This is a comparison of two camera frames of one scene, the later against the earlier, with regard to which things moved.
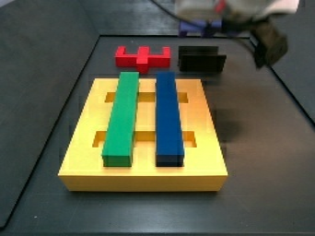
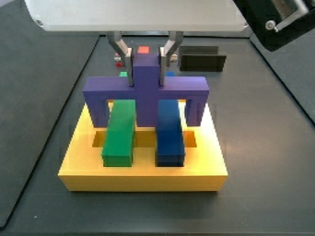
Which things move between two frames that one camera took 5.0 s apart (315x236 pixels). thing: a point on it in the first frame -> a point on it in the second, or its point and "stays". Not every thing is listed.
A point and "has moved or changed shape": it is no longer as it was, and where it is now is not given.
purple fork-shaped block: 205,26 has moved or changed shape
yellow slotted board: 203,172 stays
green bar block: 118,141 stays
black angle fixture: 201,59 stays
